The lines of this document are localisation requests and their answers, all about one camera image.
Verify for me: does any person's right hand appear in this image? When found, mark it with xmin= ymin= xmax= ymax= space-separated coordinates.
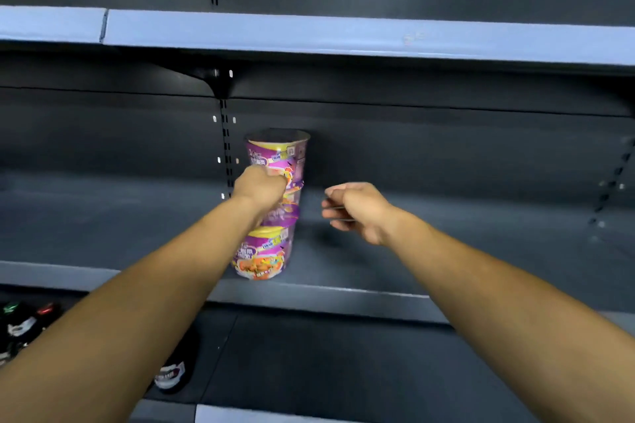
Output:
xmin=321 ymin=182 xmax=398 ymax=246

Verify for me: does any person's left hand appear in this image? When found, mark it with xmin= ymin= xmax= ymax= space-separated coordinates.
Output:
xmin=232 ymin=165 xmax=288 ymax=220

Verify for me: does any purple cup noodle bowl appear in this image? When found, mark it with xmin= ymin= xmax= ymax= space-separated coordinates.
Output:
xmin=263 ymin=184 xmax=304 ymax=230
xmin=245 ymin=128 xmax=312 ymax=190
xmin=232 ymin=224 xmax=297 ymax=282

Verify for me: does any dark metal store shelving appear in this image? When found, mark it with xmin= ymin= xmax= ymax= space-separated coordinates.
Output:
xmin=0 ymin=0 xmax=635 ymax=423

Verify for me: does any person's left forearm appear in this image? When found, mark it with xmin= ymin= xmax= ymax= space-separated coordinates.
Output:
xmin=0 ymin=194 xmax=269 ymax=423

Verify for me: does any person's right forearm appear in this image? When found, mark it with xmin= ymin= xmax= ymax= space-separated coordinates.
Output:
xmin=382 ymin=207 xmax=635 ymax=423

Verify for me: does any row of dark glass bottles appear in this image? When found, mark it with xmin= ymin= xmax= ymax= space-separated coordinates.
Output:
xmin=0 ymin=301 xmax=199 ymax=395

